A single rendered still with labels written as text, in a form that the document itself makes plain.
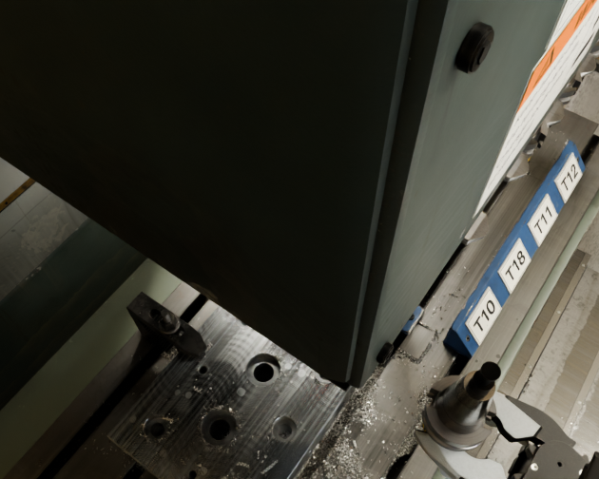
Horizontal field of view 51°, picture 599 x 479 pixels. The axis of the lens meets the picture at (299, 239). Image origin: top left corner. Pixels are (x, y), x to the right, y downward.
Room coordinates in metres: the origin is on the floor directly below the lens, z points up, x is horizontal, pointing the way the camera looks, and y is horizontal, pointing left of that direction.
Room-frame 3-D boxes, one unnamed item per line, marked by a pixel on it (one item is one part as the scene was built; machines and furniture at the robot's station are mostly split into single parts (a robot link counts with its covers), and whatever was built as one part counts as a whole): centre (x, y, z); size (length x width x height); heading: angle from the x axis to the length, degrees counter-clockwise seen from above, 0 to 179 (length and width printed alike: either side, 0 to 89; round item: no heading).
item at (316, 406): (0.26, 0.08, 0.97); 0.29 x 0.23 x 0.05; 144
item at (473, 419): (0.16, -0.14, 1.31); 0.04 x 0.04 x 0.07
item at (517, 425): (0.17, -0.18, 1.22); 0.09 x 0.03 x 0.06; 40
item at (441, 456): (0.12, -0.14, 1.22); 0.09 x 0.03 x 0.06; 67
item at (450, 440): (0.16, -0.14, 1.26); 0.06 x 0.06 x 0.03
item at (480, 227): (0.40, -0.19, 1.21); 0.07 x 0.05 x 0.01; 54
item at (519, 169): (0.49, -0.26, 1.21); 0.07 x 0.05 x 0.01; 54
